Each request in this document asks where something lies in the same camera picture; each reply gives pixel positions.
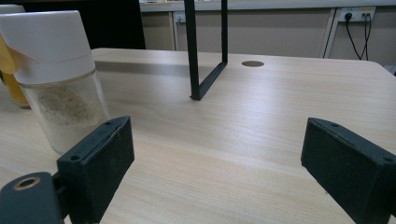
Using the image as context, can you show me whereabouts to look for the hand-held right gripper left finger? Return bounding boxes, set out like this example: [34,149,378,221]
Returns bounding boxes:
[56,116,135,224]

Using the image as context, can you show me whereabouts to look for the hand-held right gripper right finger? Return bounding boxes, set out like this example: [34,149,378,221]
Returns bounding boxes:
[300,117,396,224]

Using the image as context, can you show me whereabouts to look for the glass seasoning jar white lid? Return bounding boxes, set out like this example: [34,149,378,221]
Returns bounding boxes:
[0,9,110,156]

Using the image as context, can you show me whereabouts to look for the black metal shelf wooden top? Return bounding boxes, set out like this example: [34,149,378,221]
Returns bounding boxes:
[183,0,229,101]

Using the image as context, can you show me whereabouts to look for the yellow seasoning jar white lid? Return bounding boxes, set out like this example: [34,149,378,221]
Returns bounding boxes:
[0,4,31,109]

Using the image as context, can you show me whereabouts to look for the white vertical cable trunking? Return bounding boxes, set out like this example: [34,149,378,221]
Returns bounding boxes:
[318,7,339,59]

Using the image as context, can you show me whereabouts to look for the thin black cable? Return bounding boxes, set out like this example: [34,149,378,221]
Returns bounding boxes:
[362,13,373,62]

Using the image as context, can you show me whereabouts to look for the round table cable grommet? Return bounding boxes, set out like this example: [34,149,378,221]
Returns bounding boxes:
[241,60,265,68]

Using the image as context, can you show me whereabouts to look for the black plug with cable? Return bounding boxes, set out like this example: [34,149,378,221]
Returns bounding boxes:
[345,12,363,61]

